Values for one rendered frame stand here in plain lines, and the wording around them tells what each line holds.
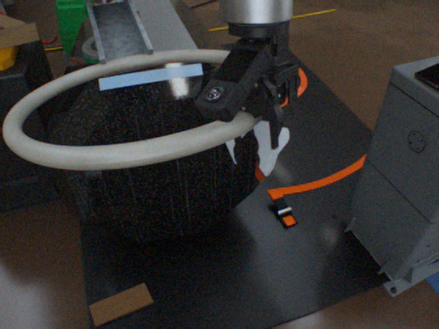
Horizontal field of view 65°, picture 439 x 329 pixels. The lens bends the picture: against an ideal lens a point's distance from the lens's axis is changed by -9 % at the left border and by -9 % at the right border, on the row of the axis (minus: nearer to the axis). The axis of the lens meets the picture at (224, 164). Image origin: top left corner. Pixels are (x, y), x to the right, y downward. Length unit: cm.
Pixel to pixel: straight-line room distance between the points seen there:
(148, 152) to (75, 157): 9
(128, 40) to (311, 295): 120
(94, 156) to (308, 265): 135
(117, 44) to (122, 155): 57
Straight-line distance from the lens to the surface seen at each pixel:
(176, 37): 139
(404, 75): 135
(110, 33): 104
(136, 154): 45
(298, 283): 164
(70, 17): 315
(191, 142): 45
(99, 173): 135
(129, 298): 160
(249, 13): 44
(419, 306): 177
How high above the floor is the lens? 142
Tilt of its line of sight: 43 degrees down
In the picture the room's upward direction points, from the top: straight up
